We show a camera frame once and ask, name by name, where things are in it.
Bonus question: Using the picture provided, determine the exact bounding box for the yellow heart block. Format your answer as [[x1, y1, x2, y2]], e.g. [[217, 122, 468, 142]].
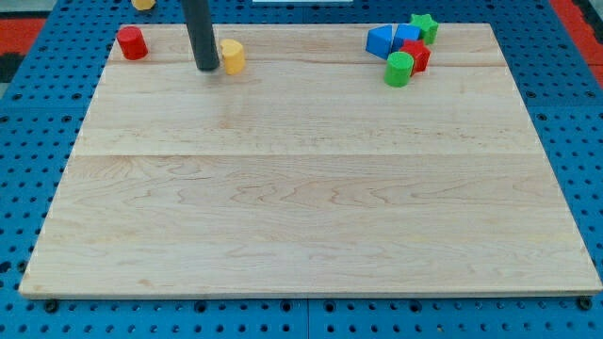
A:
[[220, 39, 246, 75]]

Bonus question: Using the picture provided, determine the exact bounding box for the light wooden board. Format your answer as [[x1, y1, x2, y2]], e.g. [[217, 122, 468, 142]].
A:
[[20, 24, 602, 299]]

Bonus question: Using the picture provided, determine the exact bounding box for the green cylinder block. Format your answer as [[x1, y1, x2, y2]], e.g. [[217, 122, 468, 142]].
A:
[[383, 52, 415, 88]]

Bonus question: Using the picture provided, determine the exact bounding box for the blue triangle block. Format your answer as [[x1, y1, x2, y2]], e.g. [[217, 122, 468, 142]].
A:
[[366, 24, 393, 60]]

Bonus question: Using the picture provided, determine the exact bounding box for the red hexagon block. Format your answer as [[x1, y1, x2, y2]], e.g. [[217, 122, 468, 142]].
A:
[[399, 40, 432, 75]]

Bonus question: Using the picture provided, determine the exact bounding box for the blue cube block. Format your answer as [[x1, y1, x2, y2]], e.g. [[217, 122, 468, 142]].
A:
[[390, 24, 420, 53]]

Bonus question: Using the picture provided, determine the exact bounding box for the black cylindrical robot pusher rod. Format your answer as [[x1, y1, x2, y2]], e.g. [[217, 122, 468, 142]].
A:
[[181, 0, 220, 72]]

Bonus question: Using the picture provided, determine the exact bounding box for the green star block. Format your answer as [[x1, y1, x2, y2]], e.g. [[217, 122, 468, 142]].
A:
[[410, 13, 439, 45]]

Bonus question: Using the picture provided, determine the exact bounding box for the red cylinder block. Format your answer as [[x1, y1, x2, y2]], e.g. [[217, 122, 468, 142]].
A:
[[117, 26, 148, 60]]

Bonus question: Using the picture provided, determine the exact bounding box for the yellow block at top edge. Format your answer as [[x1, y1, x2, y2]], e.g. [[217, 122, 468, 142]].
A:
[[131, 0, 156, 11]]

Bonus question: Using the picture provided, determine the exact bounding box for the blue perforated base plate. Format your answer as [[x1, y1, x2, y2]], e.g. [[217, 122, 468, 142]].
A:
[[1, 0, 602, 338]]

